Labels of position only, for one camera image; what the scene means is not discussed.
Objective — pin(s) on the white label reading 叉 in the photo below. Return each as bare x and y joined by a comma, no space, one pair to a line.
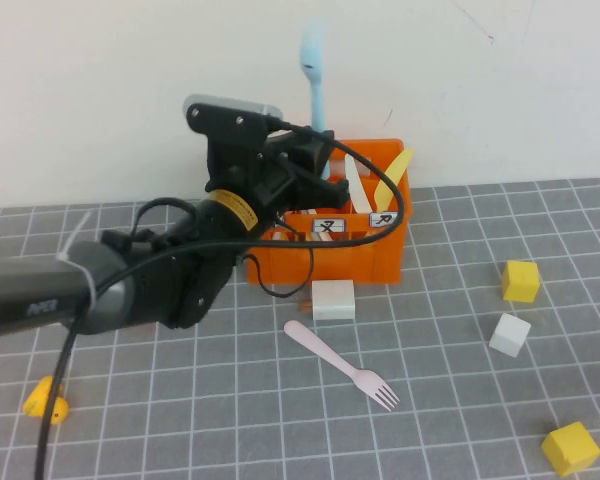
329,225

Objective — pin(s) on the white label reading 刀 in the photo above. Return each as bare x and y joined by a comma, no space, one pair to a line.
382,218

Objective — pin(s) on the orange plastic cutlery holder crate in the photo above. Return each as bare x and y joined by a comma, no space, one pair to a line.
360,260

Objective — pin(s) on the white zip tie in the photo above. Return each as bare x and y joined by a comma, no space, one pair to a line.
87,280

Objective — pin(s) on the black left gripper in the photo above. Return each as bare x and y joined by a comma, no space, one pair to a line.
250,170

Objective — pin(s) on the yellow foam cube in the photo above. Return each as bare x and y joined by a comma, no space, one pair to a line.
520,281
571,448

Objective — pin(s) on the yellow rubber duck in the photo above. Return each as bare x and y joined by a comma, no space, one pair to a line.
35,400

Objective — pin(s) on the large pink plastic fork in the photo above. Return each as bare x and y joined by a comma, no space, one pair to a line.
330,355

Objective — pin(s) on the white foam cube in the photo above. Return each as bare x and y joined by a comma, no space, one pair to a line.
509,335

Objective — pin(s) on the light blue plastic fork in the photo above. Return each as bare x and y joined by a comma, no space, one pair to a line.
314,65

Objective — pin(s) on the white plastic knife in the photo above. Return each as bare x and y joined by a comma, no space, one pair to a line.
356,192

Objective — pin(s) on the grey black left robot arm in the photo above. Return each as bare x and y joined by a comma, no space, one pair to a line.
30,295

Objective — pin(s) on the white charger plug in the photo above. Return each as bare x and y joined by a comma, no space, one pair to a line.
332,300

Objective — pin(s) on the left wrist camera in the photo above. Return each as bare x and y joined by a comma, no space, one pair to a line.
230,120

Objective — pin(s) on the yellow plastic knife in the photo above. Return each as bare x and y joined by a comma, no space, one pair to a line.
397,167

